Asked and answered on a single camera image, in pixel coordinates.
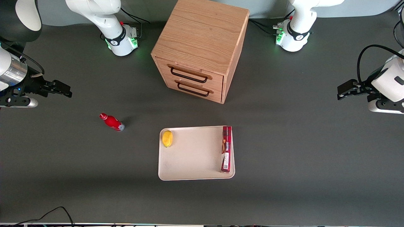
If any red coke bottle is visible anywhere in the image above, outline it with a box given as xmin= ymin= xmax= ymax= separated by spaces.
xmin=99 ymin=113 xmax=125 ymax=132

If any black looped cable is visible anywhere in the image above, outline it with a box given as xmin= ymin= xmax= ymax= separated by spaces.
xmin=393 ymin=6 xmax=404 ymax=49

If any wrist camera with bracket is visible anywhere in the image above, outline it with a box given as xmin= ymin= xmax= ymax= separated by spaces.
xmin=0 ymin=95 xmax=39 ymax=109
xmin=368 ymin=98 xmax=404 ymax=114

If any thin black floor cable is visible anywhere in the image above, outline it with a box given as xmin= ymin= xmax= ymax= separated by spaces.
xmin=12 ymin=206 xmax=75 ymax=227

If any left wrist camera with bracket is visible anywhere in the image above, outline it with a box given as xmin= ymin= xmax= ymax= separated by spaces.
xmin=368 ymin=98 xmax=404 ymax=114

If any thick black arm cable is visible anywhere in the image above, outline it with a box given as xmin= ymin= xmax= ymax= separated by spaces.
xmin=357 ymin=44 xmax=404 ymax=84

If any wooden drawer front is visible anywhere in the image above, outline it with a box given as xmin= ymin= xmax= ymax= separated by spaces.
xmin=164 ymin=77 xmax=223 ymax=104
xmin=155 ymin=57 xmax=224 ymax=91

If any wooden two-drawer cabinet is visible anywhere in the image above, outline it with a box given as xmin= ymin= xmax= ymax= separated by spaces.
xmin=151 ymin=0 xmax=250 ymax=104

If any black arm base cable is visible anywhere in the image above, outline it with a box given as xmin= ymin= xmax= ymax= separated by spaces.
xmin=249 ymin=9 xmax=295 ymax=36
xmin=119 ymin=7 xmax=151 ymax=40

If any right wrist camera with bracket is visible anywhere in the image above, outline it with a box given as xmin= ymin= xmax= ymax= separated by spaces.
xmin=0 ymin=95 xmax=39 ymax=109

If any yellow lemon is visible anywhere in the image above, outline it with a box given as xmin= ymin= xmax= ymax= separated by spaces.
xmin=162 ymin=130 xmax=173 ymax=148

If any beige rectangular tray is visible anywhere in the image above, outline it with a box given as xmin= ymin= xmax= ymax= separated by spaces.
xmin=158 ymin=126 xmax=235 ymax=181

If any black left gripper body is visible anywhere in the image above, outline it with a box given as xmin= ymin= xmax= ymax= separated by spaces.
xmin=357 ymin=67 xmax=388 ymax=96

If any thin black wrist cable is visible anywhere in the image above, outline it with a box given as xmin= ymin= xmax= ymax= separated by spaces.
xmin=0 ymin=36 xmax=45 ymax=78

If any red plaid cookie box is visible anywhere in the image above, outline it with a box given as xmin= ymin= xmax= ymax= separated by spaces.
xmin=221 ymin=126 xmax=233 ymax=173

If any black metal drawer handle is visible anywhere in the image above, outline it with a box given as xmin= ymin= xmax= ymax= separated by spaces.
xmin=170 ymin=67 xmax=209 ymax=84
xmin=177 ymin=82 xmax=211 ymax=97

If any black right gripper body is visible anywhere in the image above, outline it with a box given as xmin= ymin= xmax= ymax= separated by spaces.
xmin=13 ymin=71 xmax=55 ymax=97

